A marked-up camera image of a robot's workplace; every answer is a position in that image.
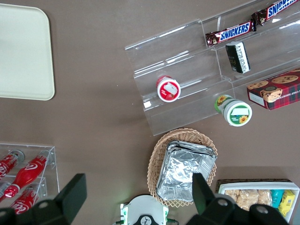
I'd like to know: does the yellow snack packet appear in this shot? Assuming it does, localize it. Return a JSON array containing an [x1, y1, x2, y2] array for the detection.
[[278, 189, 296, 218]]

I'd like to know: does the rice cracker packet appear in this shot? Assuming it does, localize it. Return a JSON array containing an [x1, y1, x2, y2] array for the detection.
[[224, 188, 242, 205], [238, 188, 259, 211], [257, 188, 273, 207]]

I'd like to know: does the clear acrylic bottle rack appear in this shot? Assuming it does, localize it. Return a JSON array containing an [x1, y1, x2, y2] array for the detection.
[[0, 143, 60, 211]]

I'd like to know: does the white rectangular snack container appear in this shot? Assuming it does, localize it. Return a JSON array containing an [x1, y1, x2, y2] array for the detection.
[[218, 182, 300, 225]]

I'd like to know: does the red strawberry lid jar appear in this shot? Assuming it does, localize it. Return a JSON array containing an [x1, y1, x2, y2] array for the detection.
[[156, 75, 181, 103]]

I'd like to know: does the clear acrylic stepped stand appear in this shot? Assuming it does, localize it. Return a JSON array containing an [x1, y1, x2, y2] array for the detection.
[[124, 18, 235, 137], [201, 0, 300, 111]]

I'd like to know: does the red cola bottle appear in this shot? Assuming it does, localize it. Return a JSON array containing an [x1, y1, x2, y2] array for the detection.
[[9, 186, 40, 215], [0, 150, 25, 180], [3, 153, 49, 199]]

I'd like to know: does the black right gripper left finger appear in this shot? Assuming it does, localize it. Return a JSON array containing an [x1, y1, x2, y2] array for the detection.
[[53, 173, 88, 213]]

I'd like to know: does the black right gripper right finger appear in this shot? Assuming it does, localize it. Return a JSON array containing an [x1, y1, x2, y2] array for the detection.
[[191, 172, 218, 215]]

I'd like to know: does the light oval wicker basket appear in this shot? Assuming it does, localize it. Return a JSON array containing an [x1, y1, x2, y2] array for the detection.
[[147, 127, 219, 208]]

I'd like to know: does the green sunflower lid jar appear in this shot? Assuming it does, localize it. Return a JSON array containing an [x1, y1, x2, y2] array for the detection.
[[213, 94, 253, 127]]

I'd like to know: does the Snickers chocolate bar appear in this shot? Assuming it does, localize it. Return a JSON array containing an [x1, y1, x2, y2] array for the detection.
[[251, 0, 300, 26], [205, 20, 258, 48]]

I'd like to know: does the cream plastic serving tray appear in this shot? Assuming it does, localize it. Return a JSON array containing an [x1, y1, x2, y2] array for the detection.
[[0, 3, 56, 101]]

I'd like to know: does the teal snack packet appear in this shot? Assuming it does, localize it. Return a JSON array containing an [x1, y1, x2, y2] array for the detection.
[[270, 188, 286, 209]]

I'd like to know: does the black and white carton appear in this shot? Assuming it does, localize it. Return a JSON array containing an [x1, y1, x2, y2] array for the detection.
[[225, 41, 251, 75]]

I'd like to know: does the red tartan cookie box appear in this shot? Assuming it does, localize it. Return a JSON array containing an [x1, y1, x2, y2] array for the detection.
[[246, 68, 300, 111]]

